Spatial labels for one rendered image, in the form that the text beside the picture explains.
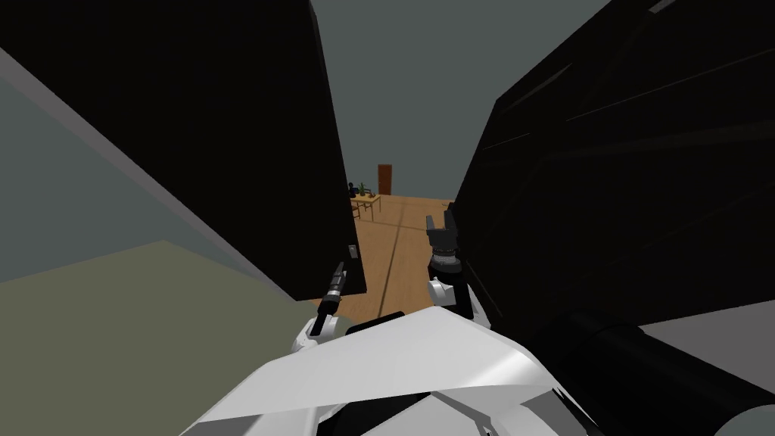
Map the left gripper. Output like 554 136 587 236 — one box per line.
327 260 349 301

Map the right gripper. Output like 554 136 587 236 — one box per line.
426 208 461 257

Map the wooden table with plant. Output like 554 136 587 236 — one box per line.
348 181 383 222

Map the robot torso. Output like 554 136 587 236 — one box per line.
178 305 602 436

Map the black door leaf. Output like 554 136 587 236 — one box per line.
0 0 369 303

